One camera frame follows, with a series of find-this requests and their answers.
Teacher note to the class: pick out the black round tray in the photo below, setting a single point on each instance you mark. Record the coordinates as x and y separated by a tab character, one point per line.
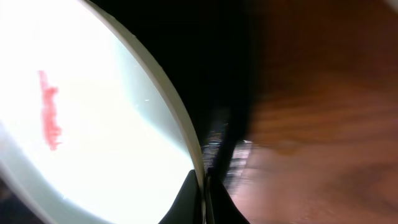
204	47

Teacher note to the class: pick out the mint green plate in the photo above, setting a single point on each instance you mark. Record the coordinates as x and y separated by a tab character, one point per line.
92	129

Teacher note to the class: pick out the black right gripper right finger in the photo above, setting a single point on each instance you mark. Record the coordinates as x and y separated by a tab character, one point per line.
221	209

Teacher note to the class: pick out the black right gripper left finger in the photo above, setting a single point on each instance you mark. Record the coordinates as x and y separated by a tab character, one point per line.
186	208

